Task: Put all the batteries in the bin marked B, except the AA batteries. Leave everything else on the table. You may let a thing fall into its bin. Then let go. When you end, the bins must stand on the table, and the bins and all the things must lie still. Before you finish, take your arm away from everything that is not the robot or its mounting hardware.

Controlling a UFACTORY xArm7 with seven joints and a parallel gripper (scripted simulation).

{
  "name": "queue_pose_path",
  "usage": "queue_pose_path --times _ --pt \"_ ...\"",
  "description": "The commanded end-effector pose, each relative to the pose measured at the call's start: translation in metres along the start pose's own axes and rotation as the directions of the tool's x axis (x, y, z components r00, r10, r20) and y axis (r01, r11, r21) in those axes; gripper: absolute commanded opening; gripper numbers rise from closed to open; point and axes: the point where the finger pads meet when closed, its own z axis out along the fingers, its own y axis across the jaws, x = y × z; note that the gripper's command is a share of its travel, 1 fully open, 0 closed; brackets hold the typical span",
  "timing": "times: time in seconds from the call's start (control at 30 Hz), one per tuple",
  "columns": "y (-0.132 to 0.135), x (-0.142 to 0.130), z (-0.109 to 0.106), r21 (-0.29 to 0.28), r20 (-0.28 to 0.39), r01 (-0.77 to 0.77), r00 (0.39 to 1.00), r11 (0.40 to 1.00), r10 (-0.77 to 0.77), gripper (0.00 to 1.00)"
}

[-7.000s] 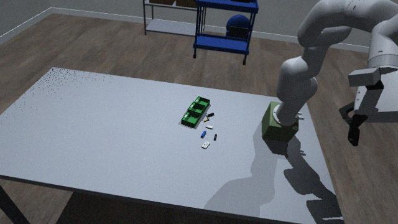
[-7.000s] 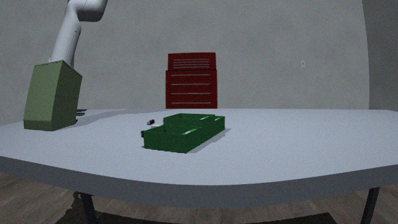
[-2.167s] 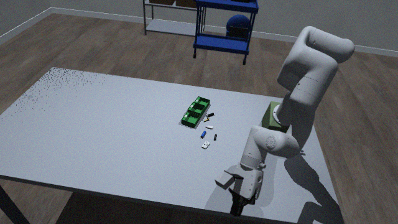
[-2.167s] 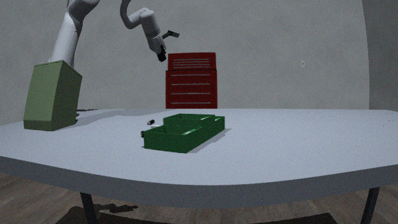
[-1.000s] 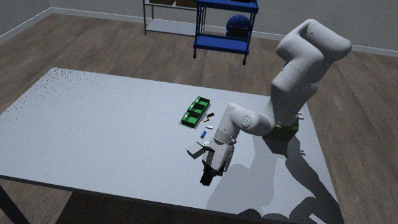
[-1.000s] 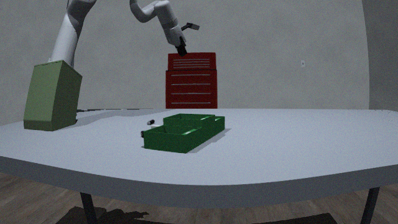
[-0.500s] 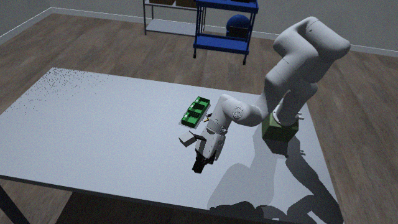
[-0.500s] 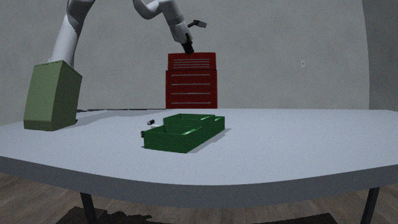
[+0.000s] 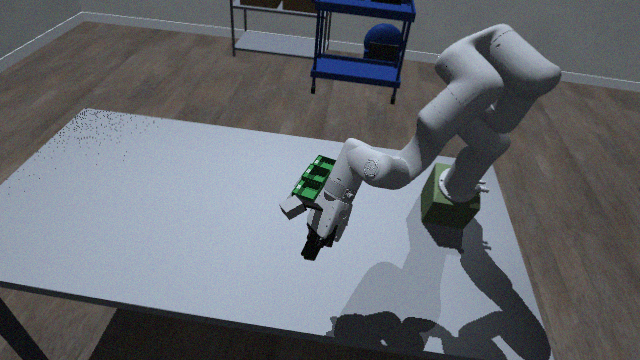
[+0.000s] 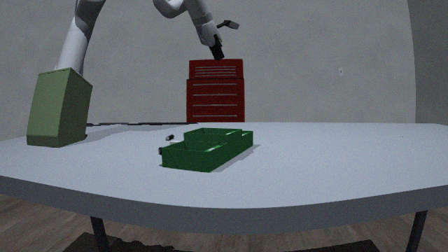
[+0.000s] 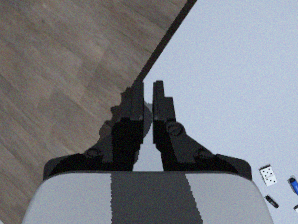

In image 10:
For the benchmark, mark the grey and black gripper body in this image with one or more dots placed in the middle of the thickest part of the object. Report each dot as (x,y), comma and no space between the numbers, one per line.
(206,33)

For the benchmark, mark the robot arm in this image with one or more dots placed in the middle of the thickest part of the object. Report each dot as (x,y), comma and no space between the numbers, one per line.
(83,22)

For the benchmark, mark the dark green open bins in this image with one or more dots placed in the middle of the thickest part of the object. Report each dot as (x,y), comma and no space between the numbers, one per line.
(205,149)

